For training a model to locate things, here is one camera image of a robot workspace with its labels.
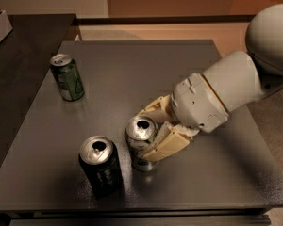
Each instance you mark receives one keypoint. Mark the black pepsi can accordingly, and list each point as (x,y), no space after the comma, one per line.
(98,157)

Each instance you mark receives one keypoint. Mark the white 7up can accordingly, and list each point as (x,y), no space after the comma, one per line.
(140,132)

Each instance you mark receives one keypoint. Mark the dark side counter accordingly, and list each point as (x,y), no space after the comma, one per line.
(24,62)

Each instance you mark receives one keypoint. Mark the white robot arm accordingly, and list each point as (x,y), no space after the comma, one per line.
(255,74)

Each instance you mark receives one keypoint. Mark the green soda can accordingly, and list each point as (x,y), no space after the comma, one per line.
(67,77)

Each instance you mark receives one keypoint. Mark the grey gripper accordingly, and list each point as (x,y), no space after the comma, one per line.
(197,103)

